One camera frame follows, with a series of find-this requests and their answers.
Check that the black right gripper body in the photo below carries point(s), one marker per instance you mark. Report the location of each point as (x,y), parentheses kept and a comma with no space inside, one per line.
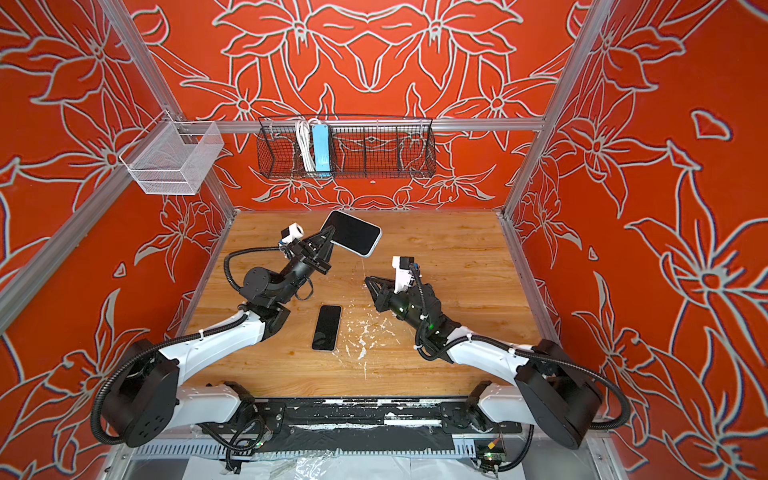
(402,307)

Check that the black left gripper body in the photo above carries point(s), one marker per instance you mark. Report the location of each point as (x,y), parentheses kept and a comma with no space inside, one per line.
(301,266)

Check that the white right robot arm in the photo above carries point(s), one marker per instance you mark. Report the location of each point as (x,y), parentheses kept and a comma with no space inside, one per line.
(538,385)

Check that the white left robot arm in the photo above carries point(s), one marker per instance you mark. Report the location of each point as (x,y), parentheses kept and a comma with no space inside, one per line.
(146,394)

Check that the black phone on table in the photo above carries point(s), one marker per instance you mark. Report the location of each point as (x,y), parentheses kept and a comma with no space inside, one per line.
(327,327)

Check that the light blue box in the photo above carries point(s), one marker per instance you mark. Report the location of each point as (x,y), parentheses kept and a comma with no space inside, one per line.
(321,144)

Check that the clear acrylic bin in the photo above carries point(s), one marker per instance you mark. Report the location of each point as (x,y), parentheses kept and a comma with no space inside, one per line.
(167,161)

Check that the aluminium back crossbar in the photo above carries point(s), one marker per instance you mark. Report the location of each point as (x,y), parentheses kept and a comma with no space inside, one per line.
(439,125)

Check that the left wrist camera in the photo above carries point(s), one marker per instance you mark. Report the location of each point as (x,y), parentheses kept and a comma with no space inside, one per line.
(294,232)

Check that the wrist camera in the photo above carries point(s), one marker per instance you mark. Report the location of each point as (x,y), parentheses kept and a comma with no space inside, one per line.
(406,273)
(294,232)

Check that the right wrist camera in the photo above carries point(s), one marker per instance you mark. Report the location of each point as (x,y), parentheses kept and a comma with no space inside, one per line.
(406,273)

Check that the black wire basket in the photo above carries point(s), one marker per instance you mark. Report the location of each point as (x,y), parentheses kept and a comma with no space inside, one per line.
(355,152)

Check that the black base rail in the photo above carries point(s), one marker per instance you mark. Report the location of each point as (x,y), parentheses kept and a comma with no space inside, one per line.
(360,425)

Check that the aluminium frame post left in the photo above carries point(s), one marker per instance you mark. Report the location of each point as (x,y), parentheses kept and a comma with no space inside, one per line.
(122,22)

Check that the aluminium frame post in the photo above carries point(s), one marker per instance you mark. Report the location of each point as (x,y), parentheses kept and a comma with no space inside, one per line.
(122,22)
(583,44)

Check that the aluminium frame post right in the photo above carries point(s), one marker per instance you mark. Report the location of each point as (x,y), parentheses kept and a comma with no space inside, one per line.
(583,44)

